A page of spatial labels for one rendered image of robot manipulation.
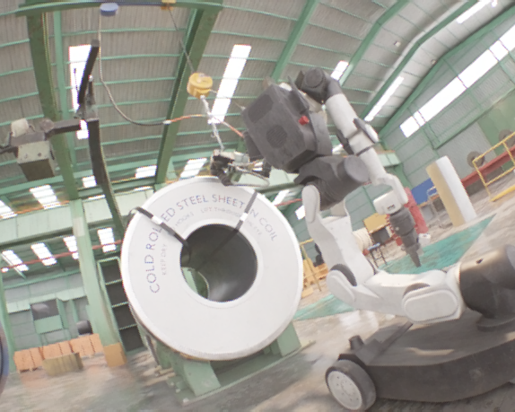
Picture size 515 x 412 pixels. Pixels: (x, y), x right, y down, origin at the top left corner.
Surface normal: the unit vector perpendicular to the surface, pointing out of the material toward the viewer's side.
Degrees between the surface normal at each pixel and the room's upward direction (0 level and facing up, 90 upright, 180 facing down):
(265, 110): 91
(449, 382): 90
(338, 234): 89
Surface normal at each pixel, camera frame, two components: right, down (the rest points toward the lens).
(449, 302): -0.85, 0.21
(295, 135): -0.55, 0.29
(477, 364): -0.67, 0.05
